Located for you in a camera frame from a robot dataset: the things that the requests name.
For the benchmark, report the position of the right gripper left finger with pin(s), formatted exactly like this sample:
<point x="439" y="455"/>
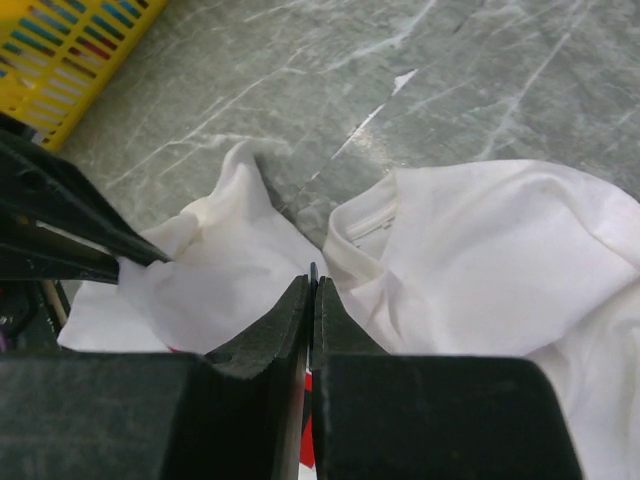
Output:
<point x="234" y="413"/>

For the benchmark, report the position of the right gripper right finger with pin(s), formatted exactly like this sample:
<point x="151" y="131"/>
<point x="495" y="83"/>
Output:
<point x="382" y="416"/>

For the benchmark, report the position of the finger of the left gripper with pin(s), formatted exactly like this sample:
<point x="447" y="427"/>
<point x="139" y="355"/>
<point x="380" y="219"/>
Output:
<point x="40" y="189"/>
<point x="29" y="252"/>

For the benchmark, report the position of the white Coca-Cola t-shirt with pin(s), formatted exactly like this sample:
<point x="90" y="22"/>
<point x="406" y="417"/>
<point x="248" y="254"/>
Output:
<point x="501" y="258"/>

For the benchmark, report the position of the blue round brooch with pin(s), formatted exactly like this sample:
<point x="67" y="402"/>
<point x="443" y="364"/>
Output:
<point x="313" y="285"/>

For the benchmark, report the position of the yellow plastic basket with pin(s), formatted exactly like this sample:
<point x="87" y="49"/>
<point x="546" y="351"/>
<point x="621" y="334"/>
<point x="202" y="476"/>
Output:
<point x="57" y="56"/>

